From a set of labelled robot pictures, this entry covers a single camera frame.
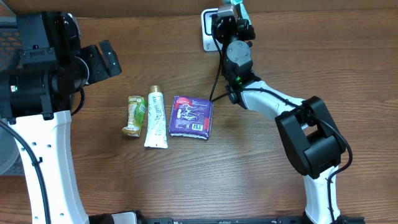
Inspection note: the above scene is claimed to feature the teal wet wipes pack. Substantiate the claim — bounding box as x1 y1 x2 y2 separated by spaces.
223 0 251 24

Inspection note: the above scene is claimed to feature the green gold snack pouch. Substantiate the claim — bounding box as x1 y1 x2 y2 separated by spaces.
122 96 147 137

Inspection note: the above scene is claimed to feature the white tube gold cap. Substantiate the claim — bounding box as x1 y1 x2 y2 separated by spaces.
144 85 168 149

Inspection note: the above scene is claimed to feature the purple sanitary pad pack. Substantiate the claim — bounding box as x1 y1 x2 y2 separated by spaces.
169 96 213 140

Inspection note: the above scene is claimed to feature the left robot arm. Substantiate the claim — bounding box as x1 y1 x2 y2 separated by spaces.
1 11 138 224

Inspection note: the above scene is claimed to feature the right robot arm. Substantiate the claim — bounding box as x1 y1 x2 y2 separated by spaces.
211 12 353 223

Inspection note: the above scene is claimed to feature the white barcode scanner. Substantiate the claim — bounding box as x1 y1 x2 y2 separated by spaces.
201 8 218 52

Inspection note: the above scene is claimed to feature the dark grey plastic basket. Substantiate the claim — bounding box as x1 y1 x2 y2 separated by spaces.
1 17 24 176

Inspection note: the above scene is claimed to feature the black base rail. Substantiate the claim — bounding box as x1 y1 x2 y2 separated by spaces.
144 216 365 224

